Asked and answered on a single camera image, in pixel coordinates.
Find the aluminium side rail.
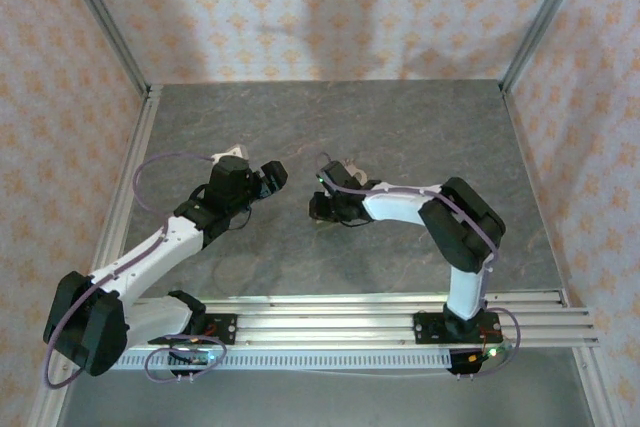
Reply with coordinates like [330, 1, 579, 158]
[29, 84, 164, 427]
[501, 89, 619, 427]

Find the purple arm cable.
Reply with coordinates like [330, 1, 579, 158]
[43, 151, 226, 391]
[315, 151, 524, 381]

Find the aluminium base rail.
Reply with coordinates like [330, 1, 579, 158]
[53, 289, 601, 352]

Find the aluminium frame post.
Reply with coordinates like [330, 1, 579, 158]
[53, 0, 151, 96]
[498, 0, 597, 96]

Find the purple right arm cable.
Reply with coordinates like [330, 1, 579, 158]
[315, 151, 524, 381]

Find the white slotted cable duct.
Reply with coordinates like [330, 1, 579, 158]
[74, 350, 454, 372]

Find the grey metal panel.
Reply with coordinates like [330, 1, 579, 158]
[59, 369, 599, 427]

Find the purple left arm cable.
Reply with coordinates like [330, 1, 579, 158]
[43, 151, 226, 391]

